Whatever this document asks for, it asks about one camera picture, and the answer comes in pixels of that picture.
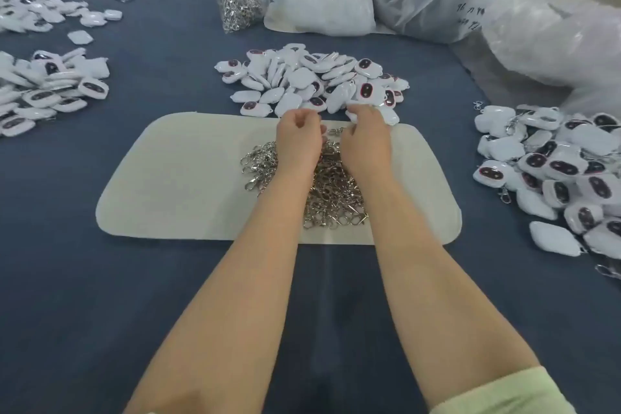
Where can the person's left forearm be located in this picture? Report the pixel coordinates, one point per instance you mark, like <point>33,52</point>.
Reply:
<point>243,302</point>

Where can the crumpled clear plastic bag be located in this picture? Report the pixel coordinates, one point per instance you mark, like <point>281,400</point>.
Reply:
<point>563,40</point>

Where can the person's right forearm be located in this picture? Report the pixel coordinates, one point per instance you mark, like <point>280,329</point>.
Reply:
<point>437,302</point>

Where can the light green sleeve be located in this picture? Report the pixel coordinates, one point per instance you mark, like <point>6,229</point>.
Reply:
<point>505,397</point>

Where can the person's left hand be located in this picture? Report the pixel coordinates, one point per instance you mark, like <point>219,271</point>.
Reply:
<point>301,142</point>

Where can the person's right hand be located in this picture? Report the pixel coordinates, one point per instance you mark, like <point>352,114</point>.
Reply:
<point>367,145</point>

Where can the cream felt work mat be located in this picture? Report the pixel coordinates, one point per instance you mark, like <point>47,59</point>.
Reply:
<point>175,176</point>

